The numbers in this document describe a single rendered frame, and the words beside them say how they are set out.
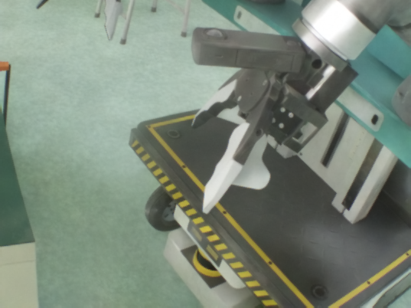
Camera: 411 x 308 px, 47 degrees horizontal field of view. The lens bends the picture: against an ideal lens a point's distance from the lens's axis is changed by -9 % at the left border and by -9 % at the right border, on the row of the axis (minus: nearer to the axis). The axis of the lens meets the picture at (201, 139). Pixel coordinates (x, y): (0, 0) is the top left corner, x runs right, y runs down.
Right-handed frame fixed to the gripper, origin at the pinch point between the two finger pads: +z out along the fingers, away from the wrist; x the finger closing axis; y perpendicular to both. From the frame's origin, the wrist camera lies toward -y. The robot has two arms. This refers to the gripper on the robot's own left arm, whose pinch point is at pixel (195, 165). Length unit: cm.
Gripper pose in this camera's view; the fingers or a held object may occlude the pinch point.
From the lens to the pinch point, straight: 60.1
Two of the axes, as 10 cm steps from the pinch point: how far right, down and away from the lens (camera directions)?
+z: -6.0, 6.9, 4.1
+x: -0.8, -5.7, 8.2
